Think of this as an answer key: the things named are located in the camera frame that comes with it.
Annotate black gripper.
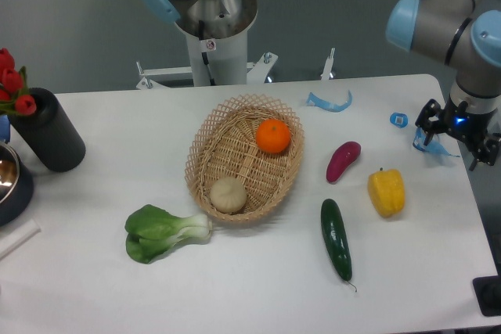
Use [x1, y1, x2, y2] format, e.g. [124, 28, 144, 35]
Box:
[415, 99, 500, 171]

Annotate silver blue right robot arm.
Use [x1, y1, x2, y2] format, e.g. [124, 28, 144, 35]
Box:
[386, 0, 500, 166]

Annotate yellow bell pepper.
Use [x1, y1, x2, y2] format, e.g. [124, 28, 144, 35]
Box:
[367, 169, 405, 217]

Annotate small blue tag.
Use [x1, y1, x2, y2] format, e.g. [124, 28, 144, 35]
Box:
[389, 112, 409, 128]

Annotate purple sweet potato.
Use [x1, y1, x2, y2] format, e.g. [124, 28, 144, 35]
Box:
[326, 141, 362, 184]

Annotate black device at table edge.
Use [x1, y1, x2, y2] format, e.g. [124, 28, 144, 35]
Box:
[472, 275, 501, 317]

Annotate dark green cucumber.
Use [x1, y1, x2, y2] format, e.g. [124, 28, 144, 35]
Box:
[320, 198, 358, 293]

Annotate orange fruit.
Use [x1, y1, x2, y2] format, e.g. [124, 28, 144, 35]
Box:
[255, 119, 291, 153]

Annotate woven wicker basket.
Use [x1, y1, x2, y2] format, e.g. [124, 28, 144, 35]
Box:
[185, 94, 305, 224]

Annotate white steamed bun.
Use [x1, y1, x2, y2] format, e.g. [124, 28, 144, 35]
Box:
[209, 177, 247, 214]

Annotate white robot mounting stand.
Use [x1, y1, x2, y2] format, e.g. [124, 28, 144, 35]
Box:
[136, 31, 336, 89]

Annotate green bok choy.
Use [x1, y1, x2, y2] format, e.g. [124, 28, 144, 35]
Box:
[124, 204, 213, 264]

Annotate black cylindrical vase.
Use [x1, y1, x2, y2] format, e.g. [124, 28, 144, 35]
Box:
[9, 88, 86, 172]

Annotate white plastic tube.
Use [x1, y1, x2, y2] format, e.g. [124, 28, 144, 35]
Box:
[1, 220, 41, 259]

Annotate dark metal bowl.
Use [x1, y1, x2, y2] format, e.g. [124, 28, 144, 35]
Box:
[1, 142, 34, 226]

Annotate red artificial tulips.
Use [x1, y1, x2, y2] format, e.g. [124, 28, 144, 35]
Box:
[1, 48, 37, 117]

